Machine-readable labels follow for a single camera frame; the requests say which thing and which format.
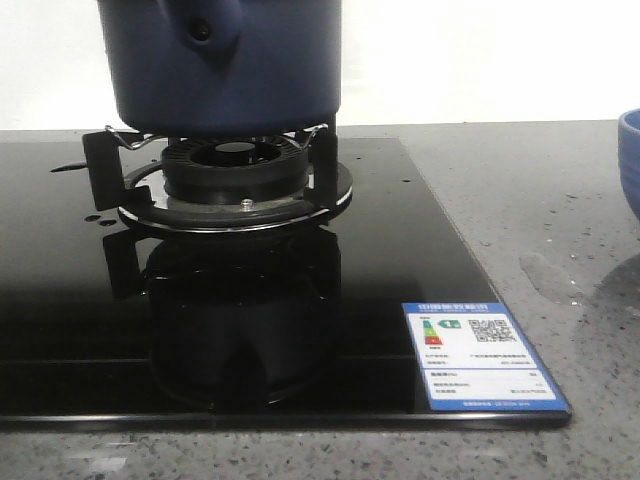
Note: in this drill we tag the dark blue cooking pot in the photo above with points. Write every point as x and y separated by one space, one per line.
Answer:
199 68

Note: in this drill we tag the blue ceramic bowl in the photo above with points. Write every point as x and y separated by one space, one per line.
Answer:
628 158

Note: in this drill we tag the black right pot support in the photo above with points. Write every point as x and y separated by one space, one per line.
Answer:
107 165

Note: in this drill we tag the right gas burner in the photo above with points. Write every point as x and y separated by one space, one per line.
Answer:
175 216

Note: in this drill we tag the black glass gas stove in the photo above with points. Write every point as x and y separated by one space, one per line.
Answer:
106 327

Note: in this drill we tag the blue energy label sticker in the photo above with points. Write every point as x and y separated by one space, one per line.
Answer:
473 357

